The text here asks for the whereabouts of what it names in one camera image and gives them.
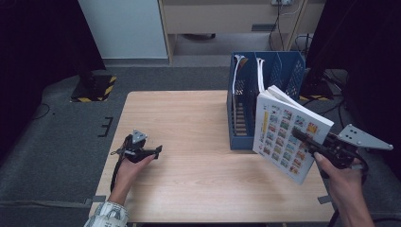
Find long black floor cable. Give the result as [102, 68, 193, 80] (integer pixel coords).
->
[337, 94, 348, 131]

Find white cabinet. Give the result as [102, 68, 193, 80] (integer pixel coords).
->
[77, 0, 168, 60]

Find black stand base striped edge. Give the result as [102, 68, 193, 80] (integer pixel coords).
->
[69, 74, 117, 103]
[298, 70, 335, 102]

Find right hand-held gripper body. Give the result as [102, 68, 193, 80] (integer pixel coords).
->
[310, 123, 394, 169]

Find black and red magazine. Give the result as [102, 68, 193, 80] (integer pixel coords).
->
[231, 54, 249, 136]

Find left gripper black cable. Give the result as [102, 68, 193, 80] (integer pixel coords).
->
[109, 146, 129, 193]

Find black curtain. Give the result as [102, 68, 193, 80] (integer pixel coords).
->
[0, 0, 107, 165]
[305, 0, 401, 181]

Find blue file rack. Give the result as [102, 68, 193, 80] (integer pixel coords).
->
[226, 51, 306, 151]

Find grey drawer handle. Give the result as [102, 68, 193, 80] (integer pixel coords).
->
[251, 23, 277, 33]

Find person's left hand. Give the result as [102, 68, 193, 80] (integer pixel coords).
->
[108, 154, 157, 206]

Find black hanging cables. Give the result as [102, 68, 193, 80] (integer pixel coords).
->
[268, 3, 287, 51]

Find white picture-grid magazine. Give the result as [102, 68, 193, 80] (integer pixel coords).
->
[252, 84, 335, 185]

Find person's right hand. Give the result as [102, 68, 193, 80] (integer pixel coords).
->
[313, 152, 367, 206]

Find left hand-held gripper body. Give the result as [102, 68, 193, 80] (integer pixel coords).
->
[122, 129, 149, 164]

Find thin black floor cable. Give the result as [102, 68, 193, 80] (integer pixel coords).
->
[31, 103, 51, 121]

